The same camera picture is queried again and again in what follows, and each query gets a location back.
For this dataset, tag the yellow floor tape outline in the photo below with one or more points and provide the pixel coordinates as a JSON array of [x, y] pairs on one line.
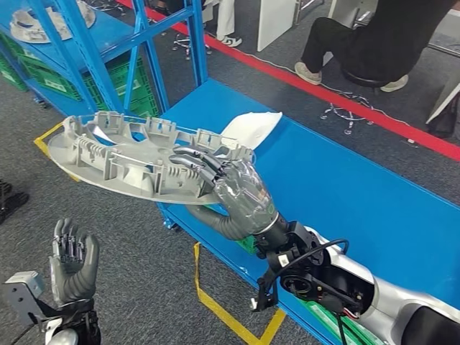
[[197, 271]]

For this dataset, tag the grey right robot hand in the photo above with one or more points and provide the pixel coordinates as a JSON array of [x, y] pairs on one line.
[[244, 200]]

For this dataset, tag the grey bag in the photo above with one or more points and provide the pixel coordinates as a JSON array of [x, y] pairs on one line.
[[447, 119]]

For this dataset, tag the black stool with chrome base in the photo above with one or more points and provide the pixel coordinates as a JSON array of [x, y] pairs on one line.
[[359, 81]]

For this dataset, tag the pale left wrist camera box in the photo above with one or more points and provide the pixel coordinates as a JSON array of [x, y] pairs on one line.
[[23, 293]]

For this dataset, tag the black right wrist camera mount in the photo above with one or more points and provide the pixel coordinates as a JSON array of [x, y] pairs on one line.
[[265, 290]]

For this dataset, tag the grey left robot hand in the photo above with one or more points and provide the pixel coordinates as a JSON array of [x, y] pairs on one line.
[[73, 276]]

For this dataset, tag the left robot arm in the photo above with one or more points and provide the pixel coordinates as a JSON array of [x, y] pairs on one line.
[[81, 326]]

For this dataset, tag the blue metal shelf rack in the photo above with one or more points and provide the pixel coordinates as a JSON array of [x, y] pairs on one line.
[[341, 190], [108, 28]]

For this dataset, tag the grey metal table frame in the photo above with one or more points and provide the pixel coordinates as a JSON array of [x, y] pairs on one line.
[[307, 9]]

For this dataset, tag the white slanted board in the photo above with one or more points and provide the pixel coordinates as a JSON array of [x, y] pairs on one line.
[[274, 24]]

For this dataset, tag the seated person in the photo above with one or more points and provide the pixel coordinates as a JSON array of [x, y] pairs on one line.
[[377, 38]]

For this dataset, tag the white plastic cover part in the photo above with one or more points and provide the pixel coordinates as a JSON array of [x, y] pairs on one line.
[[251, 128]]

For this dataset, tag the red floor tape line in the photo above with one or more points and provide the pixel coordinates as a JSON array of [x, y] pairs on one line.
[[323, 97]]

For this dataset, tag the grey plastic wheel hubcap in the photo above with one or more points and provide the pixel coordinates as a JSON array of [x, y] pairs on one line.
[[32, 28], [136, 171]]

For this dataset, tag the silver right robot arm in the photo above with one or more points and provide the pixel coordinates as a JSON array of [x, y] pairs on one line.
[[387, 304]]

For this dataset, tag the white upright panel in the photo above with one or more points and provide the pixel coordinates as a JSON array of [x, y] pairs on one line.
[[443, 100]]

